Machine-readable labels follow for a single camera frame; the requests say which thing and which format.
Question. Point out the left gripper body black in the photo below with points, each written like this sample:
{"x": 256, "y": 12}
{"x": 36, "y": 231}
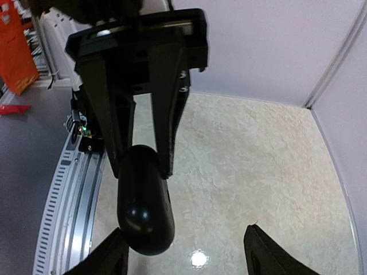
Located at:
{"x": 127, "y": 43}

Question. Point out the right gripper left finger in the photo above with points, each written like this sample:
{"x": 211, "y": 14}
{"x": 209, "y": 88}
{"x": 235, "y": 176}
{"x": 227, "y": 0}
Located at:
{"x": 110, "y": 257}

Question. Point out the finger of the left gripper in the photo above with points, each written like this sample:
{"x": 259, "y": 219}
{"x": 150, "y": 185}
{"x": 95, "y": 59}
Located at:
{"x": 111, "y": 99}
{"x": 169, "y": 87}

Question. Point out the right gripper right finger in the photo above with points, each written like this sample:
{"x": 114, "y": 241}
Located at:
{"x": 264, "y": 256}

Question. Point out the black earbud case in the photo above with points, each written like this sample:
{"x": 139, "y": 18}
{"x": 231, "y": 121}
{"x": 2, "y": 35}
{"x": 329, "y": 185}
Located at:
{"x": 144, "y": 210}

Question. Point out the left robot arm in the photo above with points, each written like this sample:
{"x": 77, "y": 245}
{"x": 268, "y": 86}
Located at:
{"x": 95, "y": 13}

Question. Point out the aluminium front rail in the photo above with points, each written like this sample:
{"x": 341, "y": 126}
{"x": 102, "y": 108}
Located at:
{"x": 65, "y": 236}

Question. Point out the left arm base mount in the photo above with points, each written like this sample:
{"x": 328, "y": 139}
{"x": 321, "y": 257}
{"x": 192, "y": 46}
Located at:
{"x": 83, "y": 125}

